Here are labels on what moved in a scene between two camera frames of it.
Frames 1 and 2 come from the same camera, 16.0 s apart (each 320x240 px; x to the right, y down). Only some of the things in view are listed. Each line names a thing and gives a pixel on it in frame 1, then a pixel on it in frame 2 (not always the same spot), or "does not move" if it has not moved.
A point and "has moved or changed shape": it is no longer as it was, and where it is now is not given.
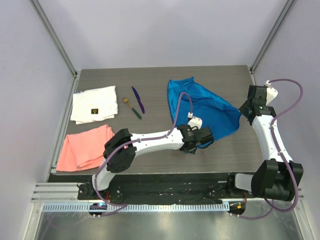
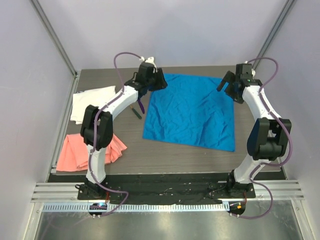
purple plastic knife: x=139 y=100 does not move
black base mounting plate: x=176 y=187 does not move
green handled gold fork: x=125 y=99 does not move
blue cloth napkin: x=188 y=98 has moved or changed shape
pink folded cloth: x=84 y=149 does not move
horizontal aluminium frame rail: x=68 y=192 does not move
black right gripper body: x=243 y=108 to x=239 y=99
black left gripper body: x=192 y=151 to x=152 y=81
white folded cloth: x=94 y=105 does not move
